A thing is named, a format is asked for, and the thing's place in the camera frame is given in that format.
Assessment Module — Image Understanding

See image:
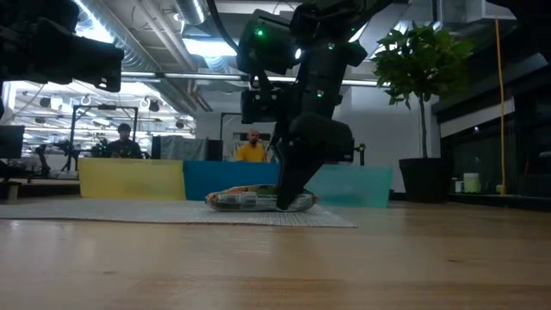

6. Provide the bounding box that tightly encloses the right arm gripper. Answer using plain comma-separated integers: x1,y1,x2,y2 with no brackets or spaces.
275,112,356,212

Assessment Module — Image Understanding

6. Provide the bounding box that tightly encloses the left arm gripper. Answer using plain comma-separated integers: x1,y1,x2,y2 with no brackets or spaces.
0,19,126,94

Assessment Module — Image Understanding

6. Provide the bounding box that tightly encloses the red green granola bar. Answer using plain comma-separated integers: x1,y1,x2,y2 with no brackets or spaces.
205,183,319,213

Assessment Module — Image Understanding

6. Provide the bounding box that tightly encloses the person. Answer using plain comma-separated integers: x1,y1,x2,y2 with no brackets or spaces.
236,130,268,164
107,123,143,159

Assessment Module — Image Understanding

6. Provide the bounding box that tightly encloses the teal plastic bin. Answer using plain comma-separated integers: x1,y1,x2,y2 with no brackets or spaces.
303,164,393,209

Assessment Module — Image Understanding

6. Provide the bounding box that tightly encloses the dark blue plastic bin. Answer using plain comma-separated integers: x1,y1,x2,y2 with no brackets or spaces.
183,160,283,202

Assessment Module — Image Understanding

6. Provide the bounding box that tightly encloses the black monitor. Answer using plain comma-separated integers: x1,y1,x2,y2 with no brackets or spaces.
0,124,26,159

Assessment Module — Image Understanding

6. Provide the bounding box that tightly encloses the long ceiling light strip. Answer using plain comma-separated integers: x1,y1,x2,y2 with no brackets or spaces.
120,71,388,86

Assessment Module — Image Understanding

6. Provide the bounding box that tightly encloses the grey covered box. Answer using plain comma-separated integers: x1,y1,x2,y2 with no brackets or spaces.
150,135,208,161

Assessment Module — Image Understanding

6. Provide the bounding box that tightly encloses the yellow plastic bin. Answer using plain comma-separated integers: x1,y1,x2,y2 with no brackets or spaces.
77,157,187,202

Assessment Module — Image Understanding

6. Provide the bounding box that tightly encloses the black plant pot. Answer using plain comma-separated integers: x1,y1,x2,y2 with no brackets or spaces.
399,158,451,204

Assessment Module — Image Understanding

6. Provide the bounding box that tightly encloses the grey mesh mat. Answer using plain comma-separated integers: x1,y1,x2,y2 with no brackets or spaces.
0,198,357,229

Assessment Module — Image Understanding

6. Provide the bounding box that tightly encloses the green leafy plant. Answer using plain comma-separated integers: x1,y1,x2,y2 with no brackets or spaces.
372,23,474,160

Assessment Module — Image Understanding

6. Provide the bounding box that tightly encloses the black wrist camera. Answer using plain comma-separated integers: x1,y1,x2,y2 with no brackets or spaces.
239,87,302,126

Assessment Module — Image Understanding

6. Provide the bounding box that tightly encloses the corrugated silver duct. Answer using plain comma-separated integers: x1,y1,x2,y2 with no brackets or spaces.
174,0,207,26

